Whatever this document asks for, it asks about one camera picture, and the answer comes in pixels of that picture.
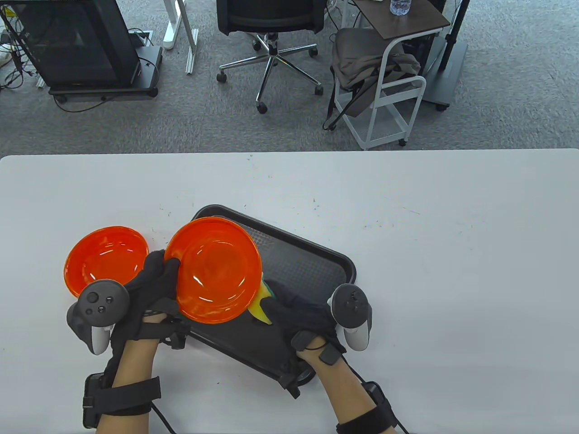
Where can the black office chair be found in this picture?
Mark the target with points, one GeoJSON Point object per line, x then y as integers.
{"type": "Point", "coordinates": [271, 13]}

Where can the white aluminium foot bar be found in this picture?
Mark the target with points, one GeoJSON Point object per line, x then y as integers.
{"type": "Point", "coordinates": [192, 52]}

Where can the clear water bottle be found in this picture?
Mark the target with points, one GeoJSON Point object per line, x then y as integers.
{"type": "Point", "coordinates": [400, 6]}

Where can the white desk leg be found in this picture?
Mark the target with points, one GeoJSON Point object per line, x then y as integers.
{"type": "Point", "coordinates": [174, 27]}

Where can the person's right forearm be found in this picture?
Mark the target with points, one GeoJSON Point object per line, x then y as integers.
{"type": "Point", "coordinates": [348, 398]}

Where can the black tray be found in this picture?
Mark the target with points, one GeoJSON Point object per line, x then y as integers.
{"type": "Point", "coordinates": [307, 266]}

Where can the person's right hand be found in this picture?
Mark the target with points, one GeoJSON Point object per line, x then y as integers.
{"type": "Point", "coordinates": [303, 312]}

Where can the white cart with wood top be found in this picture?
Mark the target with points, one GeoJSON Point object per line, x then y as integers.
{"type": "Point", "coordinates": [407, 22]}

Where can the black rolling display cabinet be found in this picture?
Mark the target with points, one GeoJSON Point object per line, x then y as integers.
{"type": "Point", "coordinates": [77, 40]}

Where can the person's left forearm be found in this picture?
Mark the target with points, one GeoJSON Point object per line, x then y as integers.
{"type": "Point", "coordinates": [131, 361]}

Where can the floor outlet box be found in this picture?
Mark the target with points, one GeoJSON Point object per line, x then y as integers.
{"type": "Point", "coordinates": [140, 38]}

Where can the grey left hand controller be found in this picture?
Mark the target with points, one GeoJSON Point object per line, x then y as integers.
{"type": "Point", "coordinates": [99, 303]}

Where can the grey stand base black pole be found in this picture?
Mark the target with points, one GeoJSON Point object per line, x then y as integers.
{"type": "Point", "coordinates": [445, 86]}

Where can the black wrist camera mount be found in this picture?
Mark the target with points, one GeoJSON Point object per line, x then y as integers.
{"type": "Point", "coordinates": [178, 337]}
{"type": "Point", "coordinates": [289, 379]}

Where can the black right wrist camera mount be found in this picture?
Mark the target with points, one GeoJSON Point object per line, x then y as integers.
{"type": "Point", "coordinates": [289, 379]}

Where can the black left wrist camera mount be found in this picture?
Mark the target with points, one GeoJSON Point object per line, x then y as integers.
{"type": "Point", "coordinates": [178, 337]}

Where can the person's left hand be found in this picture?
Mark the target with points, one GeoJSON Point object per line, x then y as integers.
{"type": "Point", "coordinates": [149, 289]}

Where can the grey jacket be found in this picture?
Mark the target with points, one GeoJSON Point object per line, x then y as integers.
{"type": "Point", "coordinates": [357, 58]}

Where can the green yellow sponge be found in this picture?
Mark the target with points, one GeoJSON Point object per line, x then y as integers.
{"type": "Point", "coordinates": [260, 312]}

